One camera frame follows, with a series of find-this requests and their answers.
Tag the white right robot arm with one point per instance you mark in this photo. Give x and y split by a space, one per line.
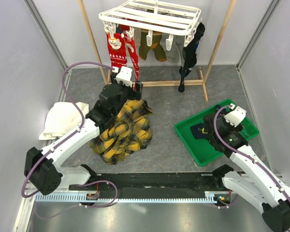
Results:
264 190

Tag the black blue sport sock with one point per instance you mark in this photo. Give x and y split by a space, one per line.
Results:
190 55

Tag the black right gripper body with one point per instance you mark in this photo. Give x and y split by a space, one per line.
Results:
231 127

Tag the olive orange sock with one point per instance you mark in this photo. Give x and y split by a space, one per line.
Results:
157 48
144 48

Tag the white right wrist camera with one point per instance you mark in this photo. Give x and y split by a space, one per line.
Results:
235 115

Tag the white folded towel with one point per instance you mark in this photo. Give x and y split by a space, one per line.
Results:
61 118

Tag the navy green stripe sock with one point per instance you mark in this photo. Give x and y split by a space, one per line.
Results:
247 132

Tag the red cat face sock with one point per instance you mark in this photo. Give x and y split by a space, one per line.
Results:
117 50

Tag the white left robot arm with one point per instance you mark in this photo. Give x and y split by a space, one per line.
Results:
43 167

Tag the white plastic clip hanger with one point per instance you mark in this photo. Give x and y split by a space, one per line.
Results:
154 15

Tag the green plastic tray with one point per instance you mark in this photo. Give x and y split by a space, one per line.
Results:
200 149

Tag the yellow black plaid cloth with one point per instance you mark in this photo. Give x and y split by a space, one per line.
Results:
130 132

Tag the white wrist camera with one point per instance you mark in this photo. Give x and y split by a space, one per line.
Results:
235 115
122 74

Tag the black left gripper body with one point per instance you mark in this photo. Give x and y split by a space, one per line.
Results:
126 93

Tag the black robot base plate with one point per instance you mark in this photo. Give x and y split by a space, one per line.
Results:
165 185

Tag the grey sock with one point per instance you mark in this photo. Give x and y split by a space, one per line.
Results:
175 54

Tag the red candy cane sock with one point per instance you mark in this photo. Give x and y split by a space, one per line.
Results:
130 44

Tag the navy santa sock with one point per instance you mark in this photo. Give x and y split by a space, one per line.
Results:
199 131

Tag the light blue cable duct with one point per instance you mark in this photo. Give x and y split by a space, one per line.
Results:
74 197

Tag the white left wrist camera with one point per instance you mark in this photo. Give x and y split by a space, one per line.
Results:
122 74

